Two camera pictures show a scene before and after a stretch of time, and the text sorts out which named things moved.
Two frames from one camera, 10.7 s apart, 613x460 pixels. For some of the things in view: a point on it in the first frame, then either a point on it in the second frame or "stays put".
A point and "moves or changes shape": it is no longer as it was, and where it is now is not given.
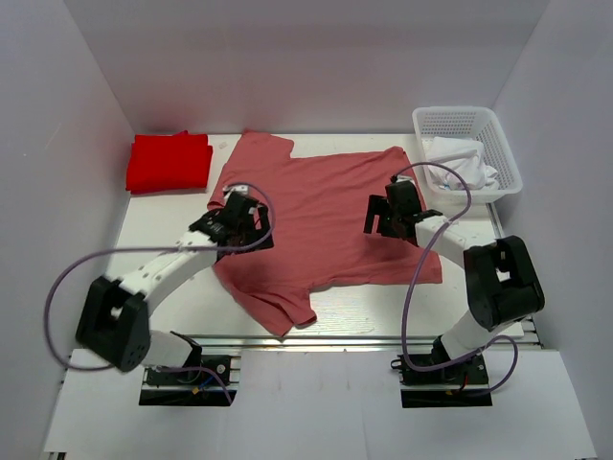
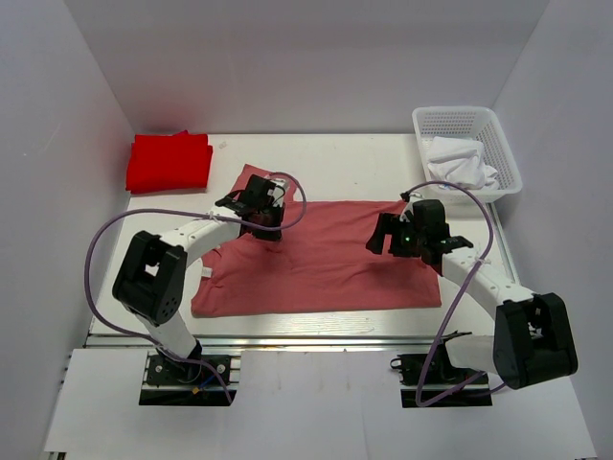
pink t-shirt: [318, 207] moves or changes shape
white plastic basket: [470, 140] stays put
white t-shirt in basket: [466, 156] stays put
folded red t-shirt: [169, 163] stays put
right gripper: [377, 204] to [392, 223]
